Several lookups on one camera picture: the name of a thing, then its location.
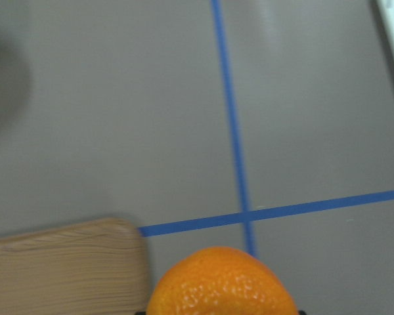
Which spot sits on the wooden cutting board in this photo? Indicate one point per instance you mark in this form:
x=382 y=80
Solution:
x=94 y=267

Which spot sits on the orange fruit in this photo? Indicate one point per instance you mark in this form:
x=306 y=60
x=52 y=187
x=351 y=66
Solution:
x=220 y=280

